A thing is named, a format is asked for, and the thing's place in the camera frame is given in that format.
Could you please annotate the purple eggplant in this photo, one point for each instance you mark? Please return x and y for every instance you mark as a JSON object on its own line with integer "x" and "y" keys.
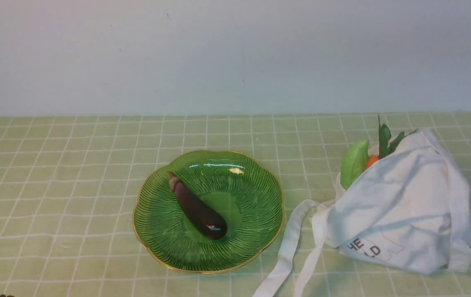
{"x": 204, "y": 218}

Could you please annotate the white cloth tote bag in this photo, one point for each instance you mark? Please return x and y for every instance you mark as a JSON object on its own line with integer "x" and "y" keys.
{"x": 409, "y": 211}

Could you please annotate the green glass plate gold rim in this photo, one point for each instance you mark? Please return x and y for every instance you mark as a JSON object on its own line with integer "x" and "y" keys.
{"x": 248, "y": 196}

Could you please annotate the light green vegetable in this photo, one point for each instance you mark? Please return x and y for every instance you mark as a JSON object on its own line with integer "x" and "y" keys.
{"x": 354, "y": 163}

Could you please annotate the orange carrot with green leaves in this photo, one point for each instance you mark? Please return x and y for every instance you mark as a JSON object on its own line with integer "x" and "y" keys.
{"x": 387, "y": 144}

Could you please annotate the green checkered tablecloth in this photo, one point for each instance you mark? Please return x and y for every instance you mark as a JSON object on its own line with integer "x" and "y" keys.
{"x": 68, "y": 186}

